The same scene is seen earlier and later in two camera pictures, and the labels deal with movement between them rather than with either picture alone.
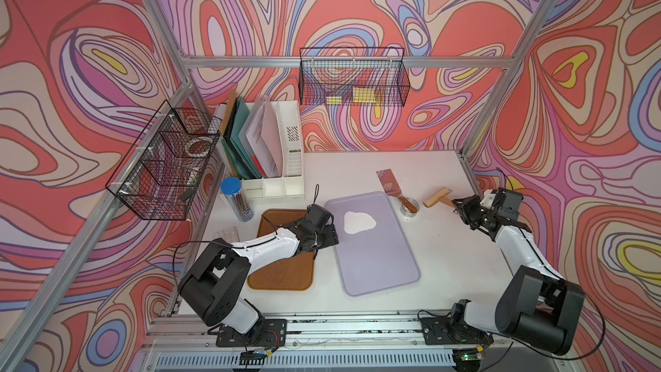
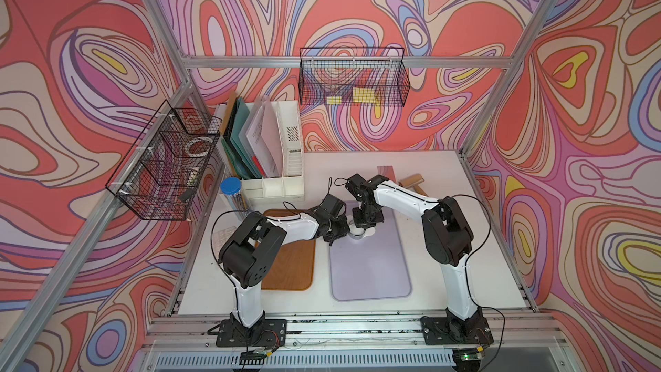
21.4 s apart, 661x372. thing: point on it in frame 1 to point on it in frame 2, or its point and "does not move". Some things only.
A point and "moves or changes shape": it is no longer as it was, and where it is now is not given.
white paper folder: (264, 141) does not move
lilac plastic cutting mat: (379, 258) moves or changes shape
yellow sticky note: (364, 95) does not move
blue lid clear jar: (232, 190) does not move
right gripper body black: (474, 213) to (367, 216)
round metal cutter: (405, 212) moves or changes shape
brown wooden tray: (295, 273) does not move
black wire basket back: (340, 76) does not move
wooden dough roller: (439, 196) moves or changes shape
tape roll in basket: (205, 139) does not move
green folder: (243, 161) does not move
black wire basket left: (161, 175) does not move
